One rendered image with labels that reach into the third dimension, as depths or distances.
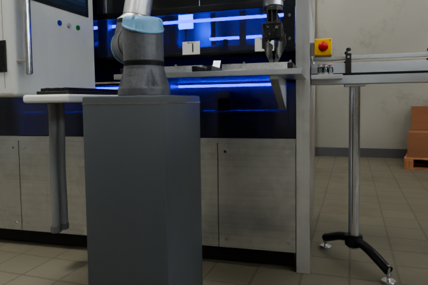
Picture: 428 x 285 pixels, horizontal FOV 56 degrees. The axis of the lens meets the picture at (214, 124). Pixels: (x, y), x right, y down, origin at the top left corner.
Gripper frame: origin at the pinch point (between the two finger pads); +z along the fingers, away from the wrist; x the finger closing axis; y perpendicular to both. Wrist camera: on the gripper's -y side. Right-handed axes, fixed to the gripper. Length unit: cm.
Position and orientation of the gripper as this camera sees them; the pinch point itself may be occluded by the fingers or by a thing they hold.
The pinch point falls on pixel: (274, 62)
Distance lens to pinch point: 155.3
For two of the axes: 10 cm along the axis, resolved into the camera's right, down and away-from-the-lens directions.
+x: 9.7, 0.0, -2.6
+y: -2.6, 0.6, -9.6
